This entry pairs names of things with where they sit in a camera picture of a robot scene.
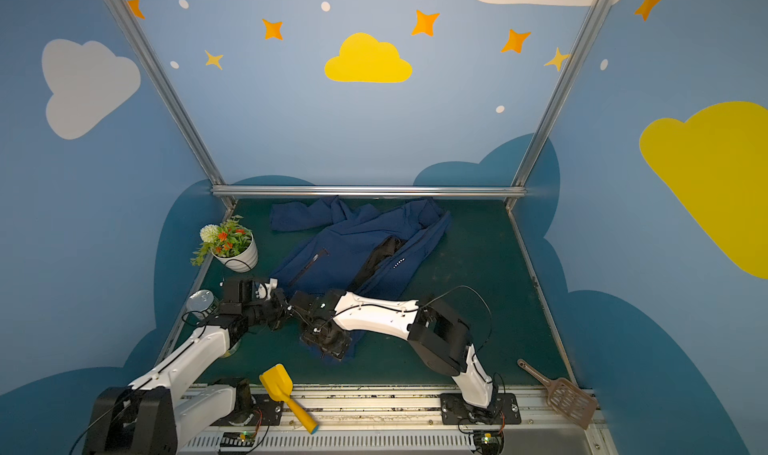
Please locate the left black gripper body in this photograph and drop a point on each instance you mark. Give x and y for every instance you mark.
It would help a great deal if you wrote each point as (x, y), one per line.
(275, 305)

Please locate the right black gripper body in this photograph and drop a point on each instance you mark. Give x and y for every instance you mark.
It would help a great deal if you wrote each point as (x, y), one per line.
(327, 340)

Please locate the navy blue zip jacket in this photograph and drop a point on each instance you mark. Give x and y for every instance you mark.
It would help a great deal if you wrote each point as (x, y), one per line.
(364, 250)

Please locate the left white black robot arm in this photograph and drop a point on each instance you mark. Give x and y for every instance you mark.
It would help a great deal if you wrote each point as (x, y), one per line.
(149, 416)

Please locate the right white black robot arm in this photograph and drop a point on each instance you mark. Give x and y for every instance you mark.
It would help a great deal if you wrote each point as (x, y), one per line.
(436, 333)

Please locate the yellow green lidded jar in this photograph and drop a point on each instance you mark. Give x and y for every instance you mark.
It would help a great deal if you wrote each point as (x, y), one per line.
(232, 350)

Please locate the yellow toy shovel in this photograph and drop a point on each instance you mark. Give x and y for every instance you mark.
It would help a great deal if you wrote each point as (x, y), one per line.
(279, 387)

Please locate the silver tin can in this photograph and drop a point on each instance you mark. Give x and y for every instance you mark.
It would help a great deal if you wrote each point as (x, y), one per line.
(201, 304)

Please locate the potted flower plant white pot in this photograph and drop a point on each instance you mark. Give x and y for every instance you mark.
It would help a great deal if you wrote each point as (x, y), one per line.
(230, 242)

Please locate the left circuit board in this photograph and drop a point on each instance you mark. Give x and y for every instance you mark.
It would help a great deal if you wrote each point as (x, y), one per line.
(237, 441)

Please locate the circuit board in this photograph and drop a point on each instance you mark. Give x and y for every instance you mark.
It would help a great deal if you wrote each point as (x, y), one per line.
(488, 443)
(237, 441)

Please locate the right circuit board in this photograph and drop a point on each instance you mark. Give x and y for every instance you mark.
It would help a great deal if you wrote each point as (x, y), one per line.
(488, 443)

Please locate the brown slotted spatula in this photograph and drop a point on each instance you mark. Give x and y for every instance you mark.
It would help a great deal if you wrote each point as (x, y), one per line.
(565, 398)

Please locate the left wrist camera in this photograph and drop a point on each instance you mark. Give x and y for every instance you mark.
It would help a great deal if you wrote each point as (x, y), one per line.
(245, 290)

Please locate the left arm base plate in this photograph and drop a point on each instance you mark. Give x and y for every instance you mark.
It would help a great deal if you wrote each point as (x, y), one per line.
(261, 410)

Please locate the front aluminium rail base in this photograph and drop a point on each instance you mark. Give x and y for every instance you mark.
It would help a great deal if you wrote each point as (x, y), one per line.
(358, 419)

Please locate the aluminium frame back bar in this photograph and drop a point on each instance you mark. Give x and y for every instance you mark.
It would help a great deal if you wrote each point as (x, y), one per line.
(373, 192)

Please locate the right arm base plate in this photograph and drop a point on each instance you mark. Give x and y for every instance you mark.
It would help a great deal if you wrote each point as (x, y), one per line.
(503, 409)

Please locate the aluminium frame left post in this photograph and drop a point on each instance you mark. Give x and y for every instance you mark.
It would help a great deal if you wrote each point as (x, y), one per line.
(131, 29)

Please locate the aluminium frame post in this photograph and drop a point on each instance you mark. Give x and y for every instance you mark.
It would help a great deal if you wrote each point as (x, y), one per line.
(131, 29)
(583, 43)

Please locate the aluminium frame right post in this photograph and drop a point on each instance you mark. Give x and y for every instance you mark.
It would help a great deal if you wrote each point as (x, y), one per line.
(583, 43)

